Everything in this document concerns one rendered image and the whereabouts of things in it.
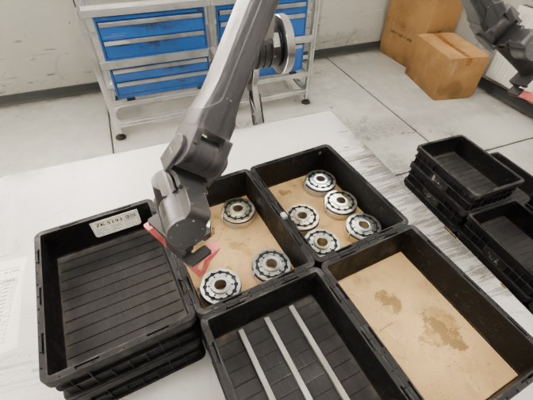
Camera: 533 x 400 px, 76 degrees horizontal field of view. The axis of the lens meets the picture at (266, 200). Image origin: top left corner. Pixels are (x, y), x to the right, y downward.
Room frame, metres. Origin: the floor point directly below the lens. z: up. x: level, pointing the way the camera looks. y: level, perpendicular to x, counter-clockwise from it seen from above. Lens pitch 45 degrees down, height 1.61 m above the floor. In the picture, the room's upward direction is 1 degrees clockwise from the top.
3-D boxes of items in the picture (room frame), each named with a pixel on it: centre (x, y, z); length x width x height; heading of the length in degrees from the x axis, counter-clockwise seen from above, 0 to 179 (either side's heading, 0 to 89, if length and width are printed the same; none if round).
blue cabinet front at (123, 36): (2.43, 0.79, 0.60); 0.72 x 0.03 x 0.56; 112
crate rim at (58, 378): (0.43, 0.36, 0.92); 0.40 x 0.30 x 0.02; 28
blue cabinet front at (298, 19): (2.74, 0.05, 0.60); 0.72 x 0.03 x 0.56; 112
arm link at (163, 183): (0.38, 0.15, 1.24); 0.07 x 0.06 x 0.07; 24
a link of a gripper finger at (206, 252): (0.36, 0.13, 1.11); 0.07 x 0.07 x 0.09; 48
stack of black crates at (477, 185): (1.30, -0.97, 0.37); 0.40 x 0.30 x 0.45; 22
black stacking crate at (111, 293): (0.43, 0.36, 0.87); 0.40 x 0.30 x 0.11; 28
